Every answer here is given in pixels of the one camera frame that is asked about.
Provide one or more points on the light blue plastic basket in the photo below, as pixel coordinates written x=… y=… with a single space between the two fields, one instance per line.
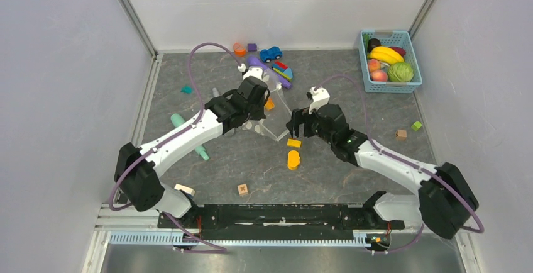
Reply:
x=395 y=38

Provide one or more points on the red sweet potato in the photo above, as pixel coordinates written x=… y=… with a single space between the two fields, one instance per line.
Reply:
x=399 y=50

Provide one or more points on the green cucumber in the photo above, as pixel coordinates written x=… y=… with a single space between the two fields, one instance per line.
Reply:
x=366 y=39

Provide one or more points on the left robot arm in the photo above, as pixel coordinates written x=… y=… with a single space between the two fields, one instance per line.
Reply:
x=139 y=169

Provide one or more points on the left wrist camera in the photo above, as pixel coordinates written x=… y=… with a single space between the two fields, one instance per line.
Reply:
x=253 y=71

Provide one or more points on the yellow oval block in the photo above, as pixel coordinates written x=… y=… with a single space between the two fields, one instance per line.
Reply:
x=293 y=159

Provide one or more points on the blue toy car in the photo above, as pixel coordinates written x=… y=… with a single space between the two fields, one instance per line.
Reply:
x=270 y=54

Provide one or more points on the brown wooden cube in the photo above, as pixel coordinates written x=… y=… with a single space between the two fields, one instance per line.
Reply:
x=401 y=134

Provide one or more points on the orange shape block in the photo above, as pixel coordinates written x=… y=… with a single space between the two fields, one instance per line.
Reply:
x=239 y=50

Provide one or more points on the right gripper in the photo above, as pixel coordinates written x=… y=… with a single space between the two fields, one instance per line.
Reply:
x=298 y=116

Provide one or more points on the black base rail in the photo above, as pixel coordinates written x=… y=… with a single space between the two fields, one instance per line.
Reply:
x=280 y=221

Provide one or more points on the dark avocado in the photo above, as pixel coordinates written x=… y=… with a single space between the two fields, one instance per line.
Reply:
x=373 y=43

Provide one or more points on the purple small block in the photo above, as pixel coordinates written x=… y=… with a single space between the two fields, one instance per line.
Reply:
x=252 y=47

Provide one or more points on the clear dotted zip bag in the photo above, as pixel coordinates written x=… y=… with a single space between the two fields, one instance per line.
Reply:
x=274 y=125

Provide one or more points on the wooden cube with cross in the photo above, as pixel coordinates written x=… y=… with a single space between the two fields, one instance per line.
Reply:
x=243 y=189

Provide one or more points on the purple toy microphone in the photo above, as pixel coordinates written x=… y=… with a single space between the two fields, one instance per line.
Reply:
x=255 y=61

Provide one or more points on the multicolour block stack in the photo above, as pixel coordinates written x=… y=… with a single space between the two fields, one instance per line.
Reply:
x=282 y=70

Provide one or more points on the orange lego brick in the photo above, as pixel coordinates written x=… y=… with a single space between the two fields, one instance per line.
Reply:
x=269 y=105

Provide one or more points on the teal small block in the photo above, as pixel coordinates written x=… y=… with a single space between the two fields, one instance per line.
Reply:
x=187 y=90

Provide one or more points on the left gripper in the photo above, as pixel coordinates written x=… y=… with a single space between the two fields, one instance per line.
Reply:
x=259 y=114

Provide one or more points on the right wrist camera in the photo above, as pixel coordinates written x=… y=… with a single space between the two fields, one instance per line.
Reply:
x=318 y=97

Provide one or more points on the white block with blue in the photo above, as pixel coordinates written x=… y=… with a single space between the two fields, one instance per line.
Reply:
x=187 y=190

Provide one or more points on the green small cube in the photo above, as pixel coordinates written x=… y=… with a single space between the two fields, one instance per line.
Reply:
x=417 y=126

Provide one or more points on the green cabbage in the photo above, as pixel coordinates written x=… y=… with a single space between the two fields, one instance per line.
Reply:
x=400 y=72

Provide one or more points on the teal toy microphone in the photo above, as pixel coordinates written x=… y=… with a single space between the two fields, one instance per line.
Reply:
x=177 y=120

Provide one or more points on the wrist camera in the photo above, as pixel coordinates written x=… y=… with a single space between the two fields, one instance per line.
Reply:
x=253 y=71
x=318 y=97

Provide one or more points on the yellow small block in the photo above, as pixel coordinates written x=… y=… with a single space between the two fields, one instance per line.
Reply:
x=293 y=143

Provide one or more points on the yellow banana bunch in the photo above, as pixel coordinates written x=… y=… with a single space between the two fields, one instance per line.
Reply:
x=385 y=54

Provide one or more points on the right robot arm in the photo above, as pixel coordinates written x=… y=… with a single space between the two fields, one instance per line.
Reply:
x=446 y=203

